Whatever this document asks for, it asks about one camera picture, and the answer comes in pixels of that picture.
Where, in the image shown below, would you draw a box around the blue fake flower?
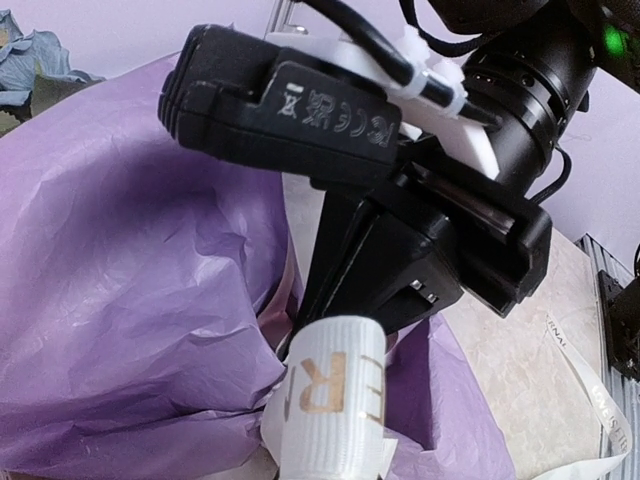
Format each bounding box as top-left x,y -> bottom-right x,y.
1,9 -> 104,135

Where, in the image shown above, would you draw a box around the aluminium front rail frame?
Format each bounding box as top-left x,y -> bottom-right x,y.
574,234 -> 640,386

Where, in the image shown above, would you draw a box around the cream printed ribbon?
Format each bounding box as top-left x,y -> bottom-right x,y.
259,312 -> 634,480

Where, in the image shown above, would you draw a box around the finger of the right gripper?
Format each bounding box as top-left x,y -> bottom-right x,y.
294,187 -> 388,333

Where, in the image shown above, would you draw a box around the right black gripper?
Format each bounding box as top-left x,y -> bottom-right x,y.
319,37 -> 595,334

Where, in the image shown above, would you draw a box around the purple wrapping paper sheet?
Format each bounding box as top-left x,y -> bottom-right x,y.
0,49 -> 519,480

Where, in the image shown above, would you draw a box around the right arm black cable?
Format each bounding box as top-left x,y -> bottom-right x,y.
299,0 -> 574,204

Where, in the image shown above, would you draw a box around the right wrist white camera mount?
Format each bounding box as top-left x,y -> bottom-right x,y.
158,25 -> 500,187

